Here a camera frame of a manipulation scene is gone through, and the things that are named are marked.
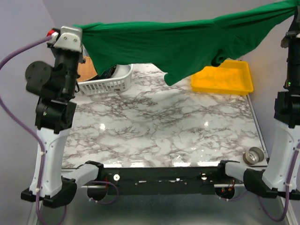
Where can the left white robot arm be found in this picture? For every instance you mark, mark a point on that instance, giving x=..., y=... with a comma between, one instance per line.
x=56, y=87

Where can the white plastic laundry basket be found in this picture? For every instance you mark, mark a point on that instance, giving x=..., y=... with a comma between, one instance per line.
x=119, y=81

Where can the tape roll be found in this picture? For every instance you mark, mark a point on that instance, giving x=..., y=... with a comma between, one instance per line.
x=253, y=156

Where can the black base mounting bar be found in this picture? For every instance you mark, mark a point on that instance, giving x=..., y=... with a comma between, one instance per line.
x=164, y=180

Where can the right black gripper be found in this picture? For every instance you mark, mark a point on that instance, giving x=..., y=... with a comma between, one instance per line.
x=294, y=30

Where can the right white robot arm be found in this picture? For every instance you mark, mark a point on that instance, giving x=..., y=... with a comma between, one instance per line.
x=279, y=177

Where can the yellow plastic tray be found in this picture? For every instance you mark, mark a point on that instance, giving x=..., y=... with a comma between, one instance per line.
x=232, y=77

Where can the dark teal round plate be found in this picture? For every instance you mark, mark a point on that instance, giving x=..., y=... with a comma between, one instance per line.
x=108, y=73

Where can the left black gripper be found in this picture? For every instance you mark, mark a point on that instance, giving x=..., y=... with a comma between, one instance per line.
x=54, y=49

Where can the green t shirt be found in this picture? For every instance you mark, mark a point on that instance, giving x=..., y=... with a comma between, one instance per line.
x=180, y=49

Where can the orange woven fan mat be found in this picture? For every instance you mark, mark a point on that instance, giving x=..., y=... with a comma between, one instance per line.
x=86, y=70

